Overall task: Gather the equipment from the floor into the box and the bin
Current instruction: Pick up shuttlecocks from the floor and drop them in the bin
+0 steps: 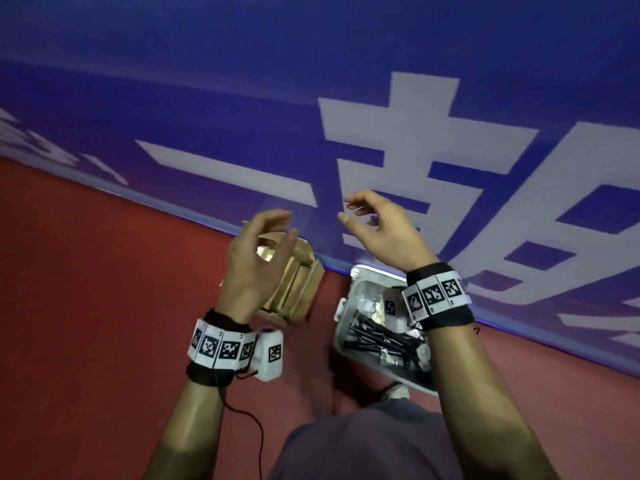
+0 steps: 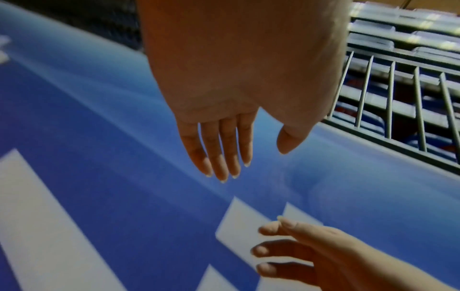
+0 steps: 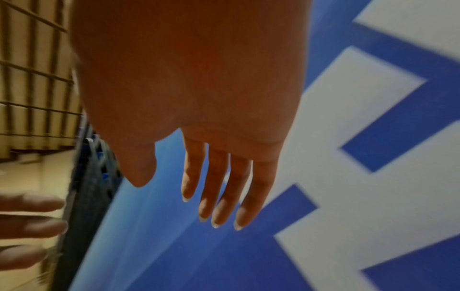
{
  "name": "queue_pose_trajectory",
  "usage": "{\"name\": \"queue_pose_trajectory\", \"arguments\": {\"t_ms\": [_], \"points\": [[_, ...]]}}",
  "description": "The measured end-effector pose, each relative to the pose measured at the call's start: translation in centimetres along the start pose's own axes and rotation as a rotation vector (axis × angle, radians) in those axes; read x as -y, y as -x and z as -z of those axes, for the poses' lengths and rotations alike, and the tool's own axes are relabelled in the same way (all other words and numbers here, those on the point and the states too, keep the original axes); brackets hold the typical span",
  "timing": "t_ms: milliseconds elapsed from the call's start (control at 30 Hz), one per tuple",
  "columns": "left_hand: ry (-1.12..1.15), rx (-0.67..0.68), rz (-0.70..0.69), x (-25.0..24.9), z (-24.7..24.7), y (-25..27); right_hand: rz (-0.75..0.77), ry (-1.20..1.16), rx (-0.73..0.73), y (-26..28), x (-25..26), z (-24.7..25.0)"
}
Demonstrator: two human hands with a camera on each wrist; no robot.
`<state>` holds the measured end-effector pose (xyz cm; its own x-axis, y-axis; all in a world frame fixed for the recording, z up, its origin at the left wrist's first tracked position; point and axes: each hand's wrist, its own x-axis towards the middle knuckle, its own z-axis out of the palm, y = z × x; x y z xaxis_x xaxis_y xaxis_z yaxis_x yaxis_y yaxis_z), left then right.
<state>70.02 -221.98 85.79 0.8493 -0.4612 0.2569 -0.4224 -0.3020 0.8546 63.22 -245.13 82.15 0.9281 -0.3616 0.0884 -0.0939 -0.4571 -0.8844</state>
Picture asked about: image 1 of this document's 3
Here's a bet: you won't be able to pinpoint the person's right forearm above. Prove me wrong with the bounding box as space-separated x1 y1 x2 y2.
427 324 559 480

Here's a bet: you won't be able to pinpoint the person's left forearm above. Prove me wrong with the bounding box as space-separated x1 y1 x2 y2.
142 379 226 480

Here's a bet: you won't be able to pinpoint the large torn cardboard box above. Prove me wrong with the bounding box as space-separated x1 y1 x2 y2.
219 219 326 329

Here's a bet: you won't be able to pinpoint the blue printed barrier board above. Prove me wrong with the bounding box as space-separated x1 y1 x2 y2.
0 0 640 378

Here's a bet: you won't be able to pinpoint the person's right shoe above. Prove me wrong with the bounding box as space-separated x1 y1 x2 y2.
379 382 411 403

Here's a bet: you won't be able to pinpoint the person's left hand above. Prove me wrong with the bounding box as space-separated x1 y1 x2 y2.
215 209 299 325

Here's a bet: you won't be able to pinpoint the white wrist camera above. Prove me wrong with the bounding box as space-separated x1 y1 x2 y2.
382 286 411 335
249 327 285 382

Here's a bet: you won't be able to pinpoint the black wristband with marker tiles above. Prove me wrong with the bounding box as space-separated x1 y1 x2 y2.
402 262 476 331
185 308 259 387

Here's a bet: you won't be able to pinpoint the person's right hand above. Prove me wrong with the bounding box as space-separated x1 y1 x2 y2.
337 189 440 275

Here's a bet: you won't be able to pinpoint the clear plastic storage bin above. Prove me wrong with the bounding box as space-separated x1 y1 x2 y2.
333 264 441 398

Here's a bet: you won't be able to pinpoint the person's pale shirt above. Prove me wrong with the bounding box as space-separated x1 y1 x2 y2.
269 398 466 480

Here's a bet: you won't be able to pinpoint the shuttlecocks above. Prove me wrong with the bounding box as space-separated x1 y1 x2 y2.
361 294 433 373

